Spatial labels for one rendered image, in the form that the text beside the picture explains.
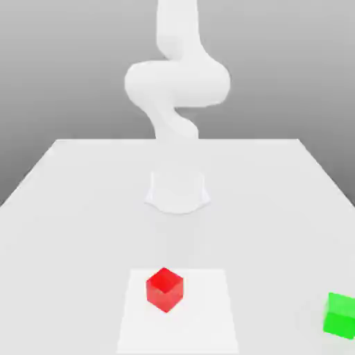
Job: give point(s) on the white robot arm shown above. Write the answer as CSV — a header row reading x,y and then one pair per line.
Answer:
x,y
177,83

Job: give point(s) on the small red cube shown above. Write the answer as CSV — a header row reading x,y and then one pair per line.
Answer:
x,y
164,289

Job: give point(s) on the small green cube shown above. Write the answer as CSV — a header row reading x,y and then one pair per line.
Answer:
x,y
339,316

